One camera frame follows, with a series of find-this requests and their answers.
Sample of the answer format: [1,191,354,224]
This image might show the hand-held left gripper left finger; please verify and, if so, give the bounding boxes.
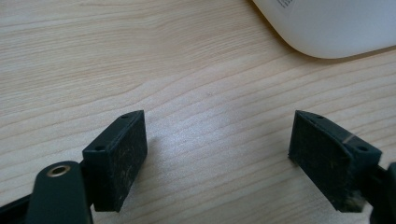
[81,109,149,214]

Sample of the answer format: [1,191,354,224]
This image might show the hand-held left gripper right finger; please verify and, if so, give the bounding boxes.
[288,109,383,214]

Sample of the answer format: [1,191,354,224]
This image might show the white plastic bin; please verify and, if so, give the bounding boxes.
[251,0,396,60]

